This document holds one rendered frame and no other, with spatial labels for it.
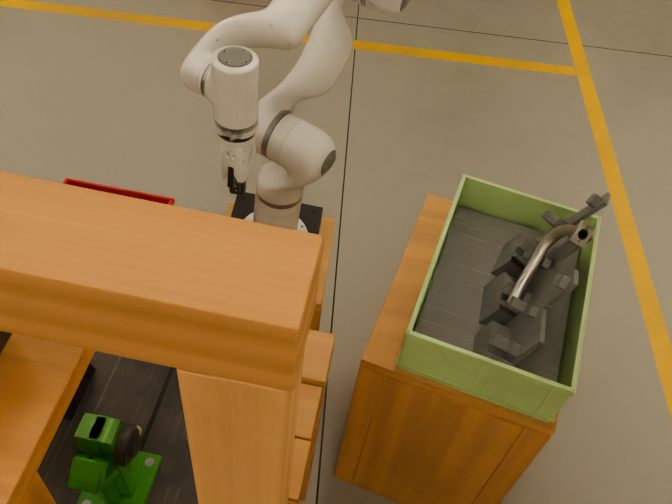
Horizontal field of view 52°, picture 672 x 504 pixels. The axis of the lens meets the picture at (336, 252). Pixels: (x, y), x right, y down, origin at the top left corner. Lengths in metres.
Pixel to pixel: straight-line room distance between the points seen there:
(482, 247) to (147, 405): 1.04
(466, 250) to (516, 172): 1.67
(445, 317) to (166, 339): 1.40
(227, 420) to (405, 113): 3.32
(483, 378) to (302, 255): 1.28
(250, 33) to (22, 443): 0.82
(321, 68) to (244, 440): 1.06
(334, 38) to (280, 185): 0.36
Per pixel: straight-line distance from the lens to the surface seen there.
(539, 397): 1.76
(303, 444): 1.59
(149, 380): 1.65
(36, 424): 0.91
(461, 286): 1.94
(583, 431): 2.85
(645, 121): 4.35
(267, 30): 1.33
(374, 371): 1.84
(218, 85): 1.26
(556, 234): 1.80
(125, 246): 0.51
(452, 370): 1.75
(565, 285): 1.65
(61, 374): 0.94
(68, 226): 0.54
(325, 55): 1.55
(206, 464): 0.71
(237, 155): 1.34
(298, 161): 1.55
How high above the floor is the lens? 2.33
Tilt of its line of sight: 50 degrees down
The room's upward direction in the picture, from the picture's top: 8 degrees clockwise
